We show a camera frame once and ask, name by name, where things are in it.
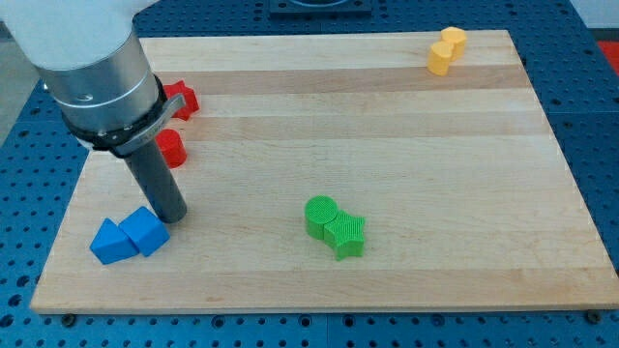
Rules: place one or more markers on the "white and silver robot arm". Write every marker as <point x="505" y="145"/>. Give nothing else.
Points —
<point x="90" y="59"/>

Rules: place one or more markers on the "green star block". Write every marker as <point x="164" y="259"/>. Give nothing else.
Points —
<point x="345" y="235"/>

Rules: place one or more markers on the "red star block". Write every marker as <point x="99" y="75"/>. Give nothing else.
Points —
<point x="191" y="103"/>

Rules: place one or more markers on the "green cylinder block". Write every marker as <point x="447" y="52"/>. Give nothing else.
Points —
<point x="319" y="211"/>

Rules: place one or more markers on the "light wooden board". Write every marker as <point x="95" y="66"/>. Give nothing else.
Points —
<point x="469" y="202"/>

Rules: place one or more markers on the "red cylinder block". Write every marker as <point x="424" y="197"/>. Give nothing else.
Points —
<point x="172" y="147"/>

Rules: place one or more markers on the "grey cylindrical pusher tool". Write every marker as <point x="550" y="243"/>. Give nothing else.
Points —
<point x="155" y="179"/>

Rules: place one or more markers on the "yellow heart block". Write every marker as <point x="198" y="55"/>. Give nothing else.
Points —
<point x="440" y="57"/>

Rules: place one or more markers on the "blue cube block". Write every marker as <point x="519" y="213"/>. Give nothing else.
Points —
<point x="145" y="230"/>

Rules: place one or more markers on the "yellow hexagon block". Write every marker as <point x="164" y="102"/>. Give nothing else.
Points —
<point x="458" y="38"/>

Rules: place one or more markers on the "blue triangular block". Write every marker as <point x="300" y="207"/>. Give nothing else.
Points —
<point x="111" y="244"/>

